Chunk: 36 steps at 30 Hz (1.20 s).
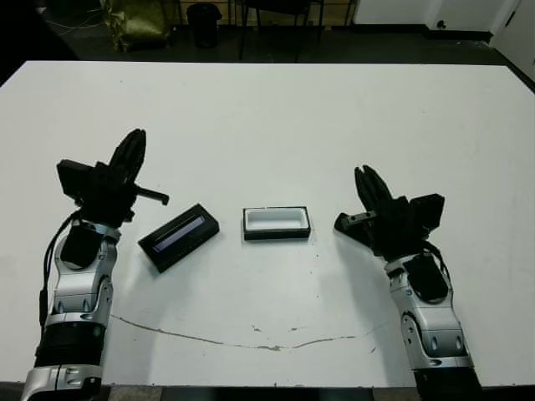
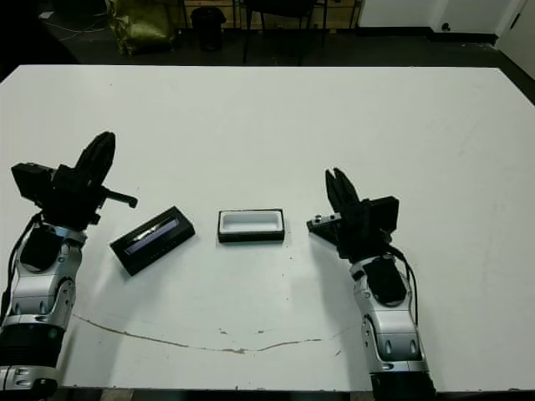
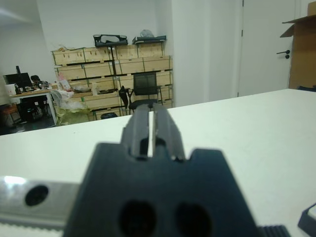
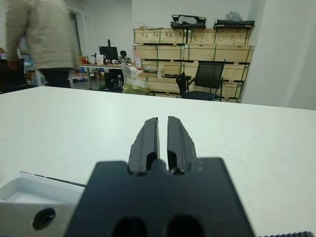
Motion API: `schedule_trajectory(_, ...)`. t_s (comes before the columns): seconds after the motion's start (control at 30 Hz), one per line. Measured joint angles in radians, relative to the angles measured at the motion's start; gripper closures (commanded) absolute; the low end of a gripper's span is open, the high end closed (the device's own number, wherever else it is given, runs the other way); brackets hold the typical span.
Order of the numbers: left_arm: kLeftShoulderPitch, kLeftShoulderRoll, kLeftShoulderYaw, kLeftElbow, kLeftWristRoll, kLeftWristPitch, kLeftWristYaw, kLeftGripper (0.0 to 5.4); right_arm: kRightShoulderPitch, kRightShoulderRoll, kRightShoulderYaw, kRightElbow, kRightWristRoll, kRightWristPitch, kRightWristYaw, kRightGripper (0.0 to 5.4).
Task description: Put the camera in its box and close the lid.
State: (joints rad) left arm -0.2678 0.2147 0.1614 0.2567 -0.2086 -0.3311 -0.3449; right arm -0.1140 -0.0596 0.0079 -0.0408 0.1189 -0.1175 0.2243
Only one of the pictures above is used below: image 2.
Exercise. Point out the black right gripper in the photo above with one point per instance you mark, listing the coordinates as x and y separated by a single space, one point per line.
359 231

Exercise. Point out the black camera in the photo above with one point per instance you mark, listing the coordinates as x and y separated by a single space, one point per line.
322 227

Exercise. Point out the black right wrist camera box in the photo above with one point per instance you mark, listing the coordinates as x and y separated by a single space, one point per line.
383 213

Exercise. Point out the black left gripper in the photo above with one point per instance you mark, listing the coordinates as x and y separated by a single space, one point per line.
71 200

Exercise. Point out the small black round object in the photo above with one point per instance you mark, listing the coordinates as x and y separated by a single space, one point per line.
446 27

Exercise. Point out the black box lid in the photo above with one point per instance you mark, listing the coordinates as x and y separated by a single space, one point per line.
154 240

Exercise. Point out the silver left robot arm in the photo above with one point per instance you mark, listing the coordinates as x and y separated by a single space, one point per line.
37 292

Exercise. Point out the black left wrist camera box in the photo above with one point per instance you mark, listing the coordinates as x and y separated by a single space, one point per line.
31 181

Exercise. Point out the black box base white insert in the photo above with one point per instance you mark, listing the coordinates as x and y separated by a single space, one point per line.
251 237

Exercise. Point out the black waste bin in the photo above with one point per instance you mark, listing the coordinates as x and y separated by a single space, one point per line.
207 29

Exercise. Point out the yellow-green bag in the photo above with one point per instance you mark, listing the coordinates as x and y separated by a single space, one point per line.
142 25

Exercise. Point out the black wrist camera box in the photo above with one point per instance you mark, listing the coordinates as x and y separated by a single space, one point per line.
31 181
383 213

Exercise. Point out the white door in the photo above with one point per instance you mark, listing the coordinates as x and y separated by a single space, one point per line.
522 33

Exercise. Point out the black chair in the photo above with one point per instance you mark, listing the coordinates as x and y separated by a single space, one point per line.
276 7

